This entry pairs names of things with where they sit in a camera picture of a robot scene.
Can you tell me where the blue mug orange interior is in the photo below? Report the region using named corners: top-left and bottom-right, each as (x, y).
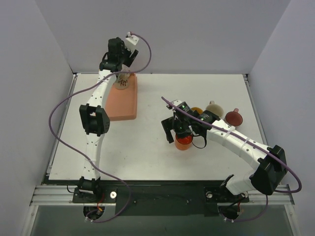
top-left (191, 107), bottom-right (203, 115)

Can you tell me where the orange black-handled mug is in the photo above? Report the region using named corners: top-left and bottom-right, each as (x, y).
top-left (175, 135), bottom-right (193, 150)

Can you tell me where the cream coral-pattern mug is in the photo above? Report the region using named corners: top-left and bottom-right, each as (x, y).
top-left (114, 70), bottom-right (130, 90)

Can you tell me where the cream seahorse mug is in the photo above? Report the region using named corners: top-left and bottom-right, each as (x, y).
top-left (205, 101), bottom-right (224, 118)

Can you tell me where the pink ghost pumpkin mug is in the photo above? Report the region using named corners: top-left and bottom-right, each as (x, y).
top-left (224, 108), bottom-right (243, 127)

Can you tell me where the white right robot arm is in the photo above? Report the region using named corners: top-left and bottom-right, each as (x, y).
top-left (161, 100), bottom-right (287, 201)

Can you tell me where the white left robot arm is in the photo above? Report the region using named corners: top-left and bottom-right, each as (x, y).
top-left (78, 35), bottom-right (139, 203)

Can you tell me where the salmon plastic tray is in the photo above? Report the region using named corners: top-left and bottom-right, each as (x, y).
top-left (105, 73), bottom-right (138, 121)

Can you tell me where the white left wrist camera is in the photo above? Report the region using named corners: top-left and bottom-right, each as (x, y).
top-left (125, 32), bottom-right (139, 53)

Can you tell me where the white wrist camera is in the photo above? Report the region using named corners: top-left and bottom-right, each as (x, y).
top-left (166, 100), bottom-right (182, 110)
top-left (125, 32), bottom-right (139, 53)

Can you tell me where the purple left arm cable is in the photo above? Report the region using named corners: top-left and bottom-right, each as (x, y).
top-left (48, 31), bottom-right (152, 224)

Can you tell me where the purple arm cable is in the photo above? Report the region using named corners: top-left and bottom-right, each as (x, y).
top-left (161, 96), bottom-right (303, 223)
top-left (48, 31), bottom-right (152, 224)

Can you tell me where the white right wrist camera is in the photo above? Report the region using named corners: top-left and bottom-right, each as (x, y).
top-left (166, 100), bottom-right (182, 110)

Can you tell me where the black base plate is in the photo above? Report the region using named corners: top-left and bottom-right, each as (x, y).
top-left (72, 180), bottom-right (249, 220)

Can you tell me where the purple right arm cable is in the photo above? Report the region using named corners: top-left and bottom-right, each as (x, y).
top-left (161, 96), bottom-right (303, 223)

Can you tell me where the aluminium front rail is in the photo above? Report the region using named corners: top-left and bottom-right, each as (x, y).
top-left (30, 185), bottom-right (295, 207)

